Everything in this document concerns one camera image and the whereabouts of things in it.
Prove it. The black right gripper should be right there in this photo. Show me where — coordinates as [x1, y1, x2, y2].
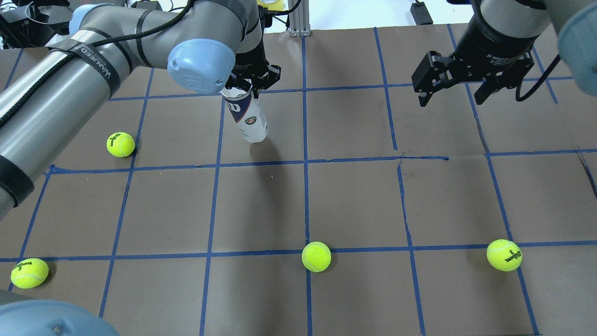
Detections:
[411, 23, 535, 108]

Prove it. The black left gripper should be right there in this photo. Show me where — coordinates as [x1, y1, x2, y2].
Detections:
[231, 33, 281, 89]

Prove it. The clear tennis ball can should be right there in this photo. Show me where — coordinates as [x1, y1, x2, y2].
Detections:
[221, 87, 268, 143]

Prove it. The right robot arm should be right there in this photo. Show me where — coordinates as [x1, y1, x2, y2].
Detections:
[411, 0, 597, 107]

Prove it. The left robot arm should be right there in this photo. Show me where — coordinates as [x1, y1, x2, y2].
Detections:
[0, 0, 281, 217]

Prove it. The tennis ball upper left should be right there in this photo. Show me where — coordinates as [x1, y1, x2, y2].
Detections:
[106, 132, 136, 158]

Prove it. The tennis ball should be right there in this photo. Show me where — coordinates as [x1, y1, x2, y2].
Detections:
[11, 258, 49, 289]
[301, 242, 331, 273]
[486, 239, 522, 272]
[106, 132, 136, 158]

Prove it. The tennis ball lower right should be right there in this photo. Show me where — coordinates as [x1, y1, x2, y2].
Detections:
[486, 239, 522, 272]

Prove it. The tennis ball centre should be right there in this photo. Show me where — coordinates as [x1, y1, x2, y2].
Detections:
[301, 242, 331, 273]

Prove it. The tennis ball lower left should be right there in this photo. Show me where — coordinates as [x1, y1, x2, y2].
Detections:
[11, 258, 49, 289]

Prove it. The yellow tape roll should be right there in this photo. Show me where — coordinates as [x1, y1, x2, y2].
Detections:
[257, 0, 285, 11]

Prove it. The black power adapter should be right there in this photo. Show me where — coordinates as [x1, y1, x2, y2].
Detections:
[410, 0, 434, 26]

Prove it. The aluminium frame post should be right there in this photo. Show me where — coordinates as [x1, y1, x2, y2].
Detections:
[287, 0, 312, 38]

